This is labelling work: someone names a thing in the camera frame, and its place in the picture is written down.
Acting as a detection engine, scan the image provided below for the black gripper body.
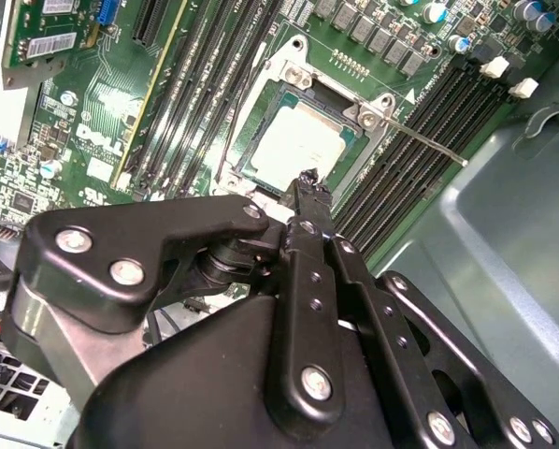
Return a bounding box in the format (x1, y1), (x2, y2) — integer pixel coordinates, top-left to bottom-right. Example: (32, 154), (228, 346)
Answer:
(67, 294), (417, 449)

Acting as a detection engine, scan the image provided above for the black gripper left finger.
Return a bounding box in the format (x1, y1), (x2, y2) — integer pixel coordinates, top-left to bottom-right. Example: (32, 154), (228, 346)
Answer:
(20, 167), (347, 436)

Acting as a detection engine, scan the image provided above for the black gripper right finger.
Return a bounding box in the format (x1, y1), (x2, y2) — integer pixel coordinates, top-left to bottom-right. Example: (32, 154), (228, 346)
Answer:
(314, 180), (559, 449)

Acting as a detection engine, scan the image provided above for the metal socket cover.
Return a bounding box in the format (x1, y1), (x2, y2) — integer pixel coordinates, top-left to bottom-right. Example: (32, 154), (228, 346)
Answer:
(212, 176), (291, 211)

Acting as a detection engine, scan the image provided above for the silver-topped CPU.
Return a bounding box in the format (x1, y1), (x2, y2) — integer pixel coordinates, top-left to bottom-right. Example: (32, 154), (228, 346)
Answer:
(236, 88), (361, 194)

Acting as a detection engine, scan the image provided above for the wire locking lever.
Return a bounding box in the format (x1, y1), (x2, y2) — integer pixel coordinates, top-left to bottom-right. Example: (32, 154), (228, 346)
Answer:
(380, 115), (470, 167)
(216, 41), (267, 184)

